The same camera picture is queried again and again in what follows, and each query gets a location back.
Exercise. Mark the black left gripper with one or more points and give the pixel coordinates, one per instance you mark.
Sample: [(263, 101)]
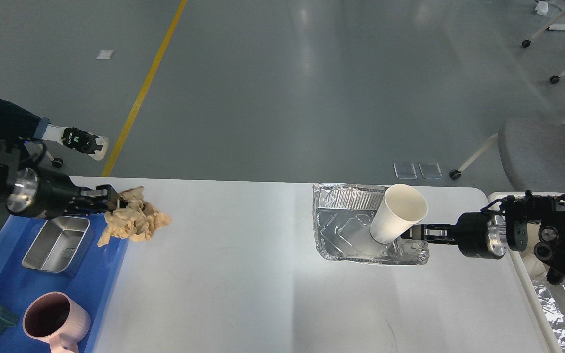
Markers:
[(45, 194)]

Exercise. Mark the brown paper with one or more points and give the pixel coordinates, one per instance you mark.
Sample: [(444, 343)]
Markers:
[(137, 221)]

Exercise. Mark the grey office chair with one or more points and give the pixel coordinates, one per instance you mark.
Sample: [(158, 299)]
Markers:
[(532, 154)]

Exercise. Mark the aluminium foil tray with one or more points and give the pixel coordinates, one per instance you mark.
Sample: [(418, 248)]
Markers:
[(342, 215)]

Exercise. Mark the pink mug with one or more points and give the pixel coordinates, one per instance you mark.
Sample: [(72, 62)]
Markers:
[(57, 320)]

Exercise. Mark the white paper cup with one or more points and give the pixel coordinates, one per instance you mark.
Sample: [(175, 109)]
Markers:
[(401, 207)]

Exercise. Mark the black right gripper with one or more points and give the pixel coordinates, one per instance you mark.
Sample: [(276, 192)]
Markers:
[(477, 235)]

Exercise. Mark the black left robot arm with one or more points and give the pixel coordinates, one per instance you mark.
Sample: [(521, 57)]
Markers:
[(14, 156)]

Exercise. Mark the blue plastic bin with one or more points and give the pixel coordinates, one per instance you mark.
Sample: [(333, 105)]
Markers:
[(90, 287)]

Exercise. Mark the stainless steel tray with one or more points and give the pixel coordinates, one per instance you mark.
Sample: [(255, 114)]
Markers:
[(60, 246)]

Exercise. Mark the seated person in black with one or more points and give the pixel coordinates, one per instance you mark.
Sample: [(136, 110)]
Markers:
[(17, 123)]

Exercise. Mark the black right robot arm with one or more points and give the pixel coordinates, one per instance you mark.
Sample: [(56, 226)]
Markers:
[(502, 226)]

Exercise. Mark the cream plastic bin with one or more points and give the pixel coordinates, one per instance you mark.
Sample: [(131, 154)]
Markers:
[(532, 301)]

